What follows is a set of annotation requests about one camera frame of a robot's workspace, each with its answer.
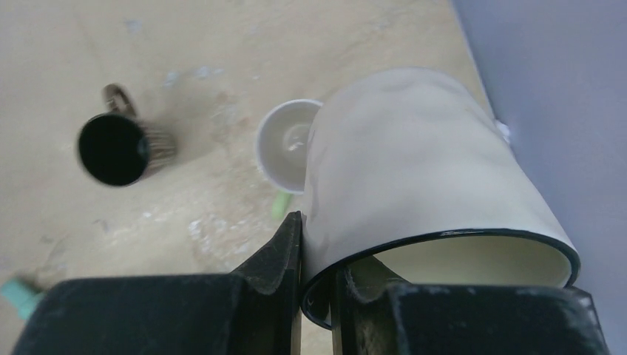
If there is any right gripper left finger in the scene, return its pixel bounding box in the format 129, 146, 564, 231
13, 212, 302, 354

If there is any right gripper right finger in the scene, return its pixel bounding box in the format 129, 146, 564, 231
331, 257, 609, 354

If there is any beige mug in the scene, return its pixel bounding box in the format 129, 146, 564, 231
299, 67, 582, 331

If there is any light green mug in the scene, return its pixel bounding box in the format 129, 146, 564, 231
254, 98, 323, 219

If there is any brown striped mug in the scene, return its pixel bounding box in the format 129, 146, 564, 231
75, 83, 177, 188

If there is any teal cylindrical tube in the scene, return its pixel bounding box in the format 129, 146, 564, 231
1, 278, 45, 320

